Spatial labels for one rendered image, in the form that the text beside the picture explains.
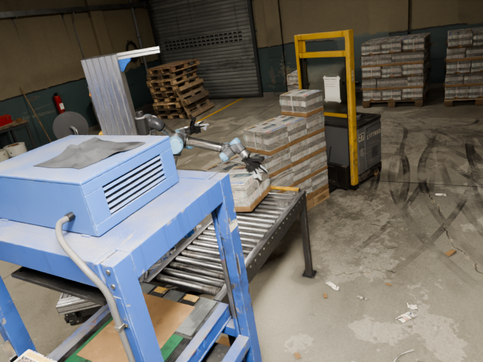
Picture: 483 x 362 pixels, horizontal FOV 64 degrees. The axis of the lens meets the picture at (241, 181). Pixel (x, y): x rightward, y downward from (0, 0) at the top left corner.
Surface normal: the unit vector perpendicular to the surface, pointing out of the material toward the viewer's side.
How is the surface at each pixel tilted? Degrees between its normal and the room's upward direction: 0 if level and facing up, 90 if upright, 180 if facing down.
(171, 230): 90
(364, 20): 90
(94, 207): 90
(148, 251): 90
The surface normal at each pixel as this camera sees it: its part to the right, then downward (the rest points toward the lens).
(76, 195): -0.46, 0.41
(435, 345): -0.15, -0.91
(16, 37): 0.87, 0.06
